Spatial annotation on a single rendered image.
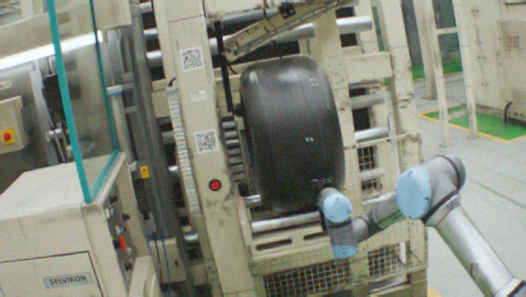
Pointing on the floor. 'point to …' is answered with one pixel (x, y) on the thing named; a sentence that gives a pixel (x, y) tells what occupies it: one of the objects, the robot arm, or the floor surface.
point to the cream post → (204, 109)
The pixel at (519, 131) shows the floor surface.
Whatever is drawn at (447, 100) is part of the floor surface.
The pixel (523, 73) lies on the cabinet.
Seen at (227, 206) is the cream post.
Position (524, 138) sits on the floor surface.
